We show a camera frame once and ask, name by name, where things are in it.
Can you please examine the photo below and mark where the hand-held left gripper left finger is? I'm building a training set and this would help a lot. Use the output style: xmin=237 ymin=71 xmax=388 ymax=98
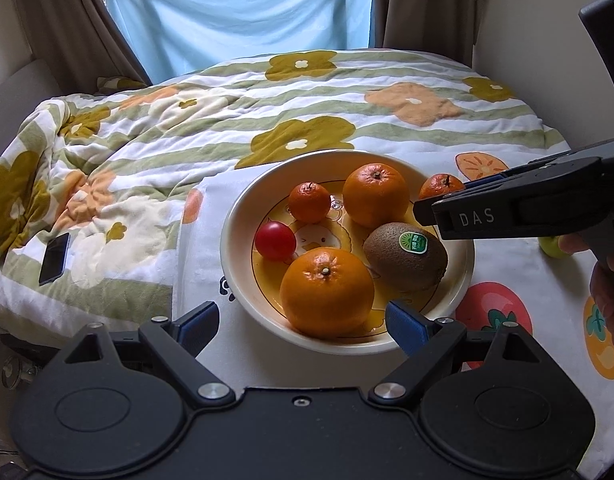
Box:
xmin=34 ymin=301 xmax=237 ymax=409

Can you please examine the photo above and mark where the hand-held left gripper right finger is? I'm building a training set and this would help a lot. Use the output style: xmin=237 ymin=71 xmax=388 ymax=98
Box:
xmin=369 ymin=301 xmax=577 ymax=407

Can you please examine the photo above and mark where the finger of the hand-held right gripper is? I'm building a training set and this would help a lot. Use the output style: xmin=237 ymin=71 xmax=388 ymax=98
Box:
xmin=413 ymin=156 xmax=604 ymax=242
xmin=457 ymin=137 xmax=614 ymax=192

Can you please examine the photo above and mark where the small mandarin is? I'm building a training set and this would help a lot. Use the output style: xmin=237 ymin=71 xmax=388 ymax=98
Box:
xmin=288 ymin=181 xmax=332 ymax=224
xmin=418 ymin=173 xmax=466 ymax=201

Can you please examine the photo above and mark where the brown kiwi with green sticker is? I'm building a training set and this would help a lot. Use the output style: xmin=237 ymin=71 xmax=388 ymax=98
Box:
xmin=363 ymin=222 xmax=449 ymax=291

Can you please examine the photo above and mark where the large orange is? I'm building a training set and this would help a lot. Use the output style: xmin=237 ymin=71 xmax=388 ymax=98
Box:
xmin=279 ymin=247 xmax=376 ymax=338

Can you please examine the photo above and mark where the duck print plate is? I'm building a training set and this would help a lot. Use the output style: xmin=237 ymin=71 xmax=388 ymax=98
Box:
xmin=219 ymin=149 xmax=476 ymax=356

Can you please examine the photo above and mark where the red cherry tomato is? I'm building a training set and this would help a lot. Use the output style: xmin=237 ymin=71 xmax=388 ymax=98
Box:
xmin=254 ymin=222 xmax=297 ymax=262

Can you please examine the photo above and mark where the person's right hand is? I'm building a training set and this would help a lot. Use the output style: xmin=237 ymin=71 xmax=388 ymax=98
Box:
xmin=557 ymin=234 xmax=614 ymax=352

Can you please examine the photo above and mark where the white fruit print cloth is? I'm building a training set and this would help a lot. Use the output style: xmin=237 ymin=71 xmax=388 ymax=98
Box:
xmin=172 ymin=150 xmax=614 ymax=480

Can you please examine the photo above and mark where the small green apple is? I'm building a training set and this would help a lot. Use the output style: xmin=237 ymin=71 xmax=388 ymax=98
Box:
xmin=538 ymin=235 xmax=575 ymax=260

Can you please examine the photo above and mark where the black smartphone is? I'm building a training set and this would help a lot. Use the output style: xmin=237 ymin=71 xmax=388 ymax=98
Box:
xmin=38 ymin=232 xmax=71 ymax=287

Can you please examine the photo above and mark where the floral striped quilt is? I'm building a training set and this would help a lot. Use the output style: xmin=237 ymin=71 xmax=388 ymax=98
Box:
xmin=0 ymin=49 xmax=570 ymax=343

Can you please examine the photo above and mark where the brown curtain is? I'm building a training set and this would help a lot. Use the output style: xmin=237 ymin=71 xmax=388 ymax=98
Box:
xmin=7 ymin=0 xmax=152 ymax=93
xmin=371 ymin=0 xmax=480 ymax=66

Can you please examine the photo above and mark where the grey bed headboard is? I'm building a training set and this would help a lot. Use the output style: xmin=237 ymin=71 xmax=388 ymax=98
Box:
xmin=0 ymin=57 xmax=68 ymax=171

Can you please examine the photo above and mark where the light blue hanging cloth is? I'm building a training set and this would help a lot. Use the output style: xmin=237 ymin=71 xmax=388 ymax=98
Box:
xmin=104 ymin=0 xmax=375 ymax=85

